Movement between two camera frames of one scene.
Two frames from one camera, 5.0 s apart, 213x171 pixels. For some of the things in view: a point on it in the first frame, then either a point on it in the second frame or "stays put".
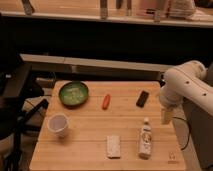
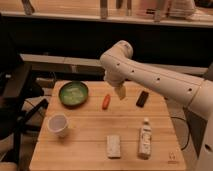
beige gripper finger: (166, 115) to (121, 91)
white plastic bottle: (145, 140) stays put
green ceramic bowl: (73, 94) stays put
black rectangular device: (142, 99) stays put
